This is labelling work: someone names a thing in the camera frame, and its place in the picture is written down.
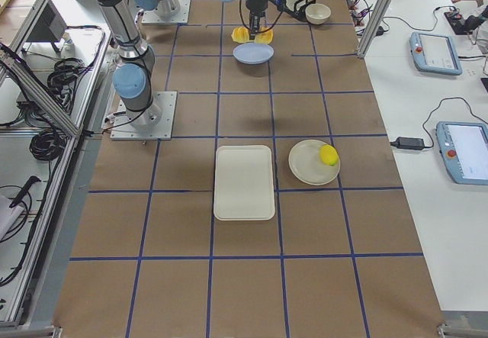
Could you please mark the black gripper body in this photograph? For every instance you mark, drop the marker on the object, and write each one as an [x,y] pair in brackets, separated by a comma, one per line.
[255,4]

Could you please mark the croissant bread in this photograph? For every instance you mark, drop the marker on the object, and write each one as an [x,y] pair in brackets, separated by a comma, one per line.
[241,35]

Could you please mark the blue plate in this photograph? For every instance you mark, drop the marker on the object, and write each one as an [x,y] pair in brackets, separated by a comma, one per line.
[253,53]

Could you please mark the cream plate with lemon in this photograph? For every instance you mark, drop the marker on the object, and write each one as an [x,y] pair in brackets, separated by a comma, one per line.
[306,165]

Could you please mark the black dish rack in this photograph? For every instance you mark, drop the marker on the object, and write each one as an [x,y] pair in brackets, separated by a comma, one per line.
[297,8]

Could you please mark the cream bowl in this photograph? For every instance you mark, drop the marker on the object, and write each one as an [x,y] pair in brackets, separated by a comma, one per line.
[317,13]

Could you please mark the yellow lemon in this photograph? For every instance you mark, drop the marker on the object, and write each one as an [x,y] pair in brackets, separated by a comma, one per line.
[328,155]

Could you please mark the cream rectangular tray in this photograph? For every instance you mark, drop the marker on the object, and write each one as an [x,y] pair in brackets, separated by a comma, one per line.
[244,186]

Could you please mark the far teach pendant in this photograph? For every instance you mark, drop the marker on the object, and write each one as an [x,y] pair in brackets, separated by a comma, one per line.
[435,54]

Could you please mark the teach pendant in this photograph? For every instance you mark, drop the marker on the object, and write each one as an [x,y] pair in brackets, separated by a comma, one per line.
[463,148]
[435,54]

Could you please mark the black power adapter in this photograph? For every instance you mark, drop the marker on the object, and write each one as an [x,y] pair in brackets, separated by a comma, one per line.
[408,143]

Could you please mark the near teach pendant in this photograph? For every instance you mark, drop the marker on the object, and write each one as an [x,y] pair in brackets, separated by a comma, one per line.
[463,148]

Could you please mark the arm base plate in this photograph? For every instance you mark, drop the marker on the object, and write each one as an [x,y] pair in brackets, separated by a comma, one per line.
[180,18]
[155,123]

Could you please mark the aluminium frame post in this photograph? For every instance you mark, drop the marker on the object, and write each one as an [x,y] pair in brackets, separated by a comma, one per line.
[370,31]

